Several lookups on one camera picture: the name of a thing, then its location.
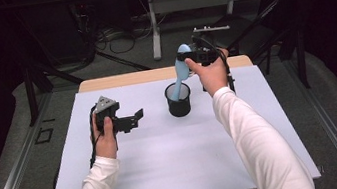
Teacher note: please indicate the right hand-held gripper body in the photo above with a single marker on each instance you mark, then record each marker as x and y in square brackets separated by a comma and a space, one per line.
[206, 55]

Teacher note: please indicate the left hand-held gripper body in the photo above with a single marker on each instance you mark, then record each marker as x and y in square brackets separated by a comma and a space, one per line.
[106, 107]

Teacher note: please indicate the black mesh pen holder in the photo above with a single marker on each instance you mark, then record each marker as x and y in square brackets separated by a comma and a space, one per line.
[180, 108]

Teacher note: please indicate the person's right hand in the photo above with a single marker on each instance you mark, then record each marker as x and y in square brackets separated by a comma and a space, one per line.
[214, 77]

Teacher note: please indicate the person's left hand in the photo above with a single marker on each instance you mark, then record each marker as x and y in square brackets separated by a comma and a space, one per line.
[106, 144]

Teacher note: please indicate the wooden-top desk with white legs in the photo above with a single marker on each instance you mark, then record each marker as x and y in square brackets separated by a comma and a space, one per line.
[193, 0]

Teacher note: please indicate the black metal stand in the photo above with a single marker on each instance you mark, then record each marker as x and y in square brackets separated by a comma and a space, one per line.
[31, 94]
[300, 54]

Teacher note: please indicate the dark equipment rack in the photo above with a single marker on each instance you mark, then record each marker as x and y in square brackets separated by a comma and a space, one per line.
[85, 22]

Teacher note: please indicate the black floor socket frame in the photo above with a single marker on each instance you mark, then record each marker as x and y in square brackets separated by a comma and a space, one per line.
[37, 136]

